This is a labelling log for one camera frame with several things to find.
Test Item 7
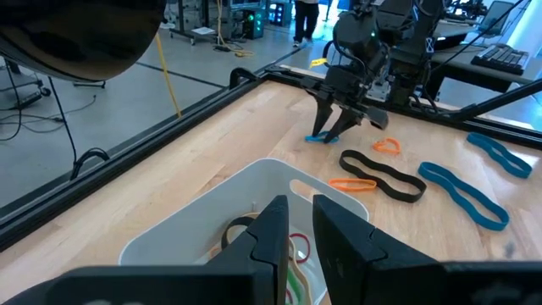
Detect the black computer with green light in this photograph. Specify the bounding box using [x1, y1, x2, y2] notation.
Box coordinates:
[241, 7, 267, 42]

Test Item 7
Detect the orange rubber band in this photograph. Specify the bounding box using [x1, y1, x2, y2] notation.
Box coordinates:
[328, 177, 378, 193]
[372, 136, 401, 156]

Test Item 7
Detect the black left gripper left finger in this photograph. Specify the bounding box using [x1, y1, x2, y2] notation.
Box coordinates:
[206, 194, 291, 305]

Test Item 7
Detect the small light blue rubber band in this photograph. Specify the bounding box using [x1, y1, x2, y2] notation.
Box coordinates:
[304, 130, 340, 145]

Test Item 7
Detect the black keyboard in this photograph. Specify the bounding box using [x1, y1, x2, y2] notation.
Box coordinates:
[470, 43, 530, 78]

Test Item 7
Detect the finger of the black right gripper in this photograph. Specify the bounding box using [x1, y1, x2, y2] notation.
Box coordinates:
[324, 108, 363, 144]
[312, 93, 334, 137]

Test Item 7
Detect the grey equipment cart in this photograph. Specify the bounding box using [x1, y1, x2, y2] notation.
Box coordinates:
[0, 58, 52, 112]

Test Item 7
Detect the person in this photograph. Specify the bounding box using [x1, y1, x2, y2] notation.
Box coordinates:
[291, 0, 321, 48]

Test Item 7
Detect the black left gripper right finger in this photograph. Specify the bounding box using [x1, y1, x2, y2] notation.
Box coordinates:
[312, 193, 445, 305]

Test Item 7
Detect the thin red rubber band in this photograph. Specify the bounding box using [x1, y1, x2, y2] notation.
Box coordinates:
[289, 232, 312, 264]

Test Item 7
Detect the white plastic bin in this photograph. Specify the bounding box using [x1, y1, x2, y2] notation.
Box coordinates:
[118, 158, 370, 305]

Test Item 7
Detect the green rubber band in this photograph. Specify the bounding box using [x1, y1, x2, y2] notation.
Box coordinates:
[287, 267, 304, 305]

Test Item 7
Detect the yellow hanging cable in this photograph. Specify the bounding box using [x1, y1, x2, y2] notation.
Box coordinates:
[154, 33, 183, 119]

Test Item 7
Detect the black diagonal stand bar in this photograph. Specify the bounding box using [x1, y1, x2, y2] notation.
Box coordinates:
[456, 78, 542, 123]

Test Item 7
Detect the black aluminium table frame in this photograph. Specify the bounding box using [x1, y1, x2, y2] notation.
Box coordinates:
[0, 63, 542, 253]

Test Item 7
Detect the black lamp power cable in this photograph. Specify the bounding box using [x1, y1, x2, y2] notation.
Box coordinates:
[47, 75, 78, 164]

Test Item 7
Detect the yellow distant cable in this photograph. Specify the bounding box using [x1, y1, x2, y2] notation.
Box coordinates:
[214, 0, 256, 58]

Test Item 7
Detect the black rubber band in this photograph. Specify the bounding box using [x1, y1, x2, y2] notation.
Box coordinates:
[338, 148, 428, 204]
[219, 215, 256, 251]

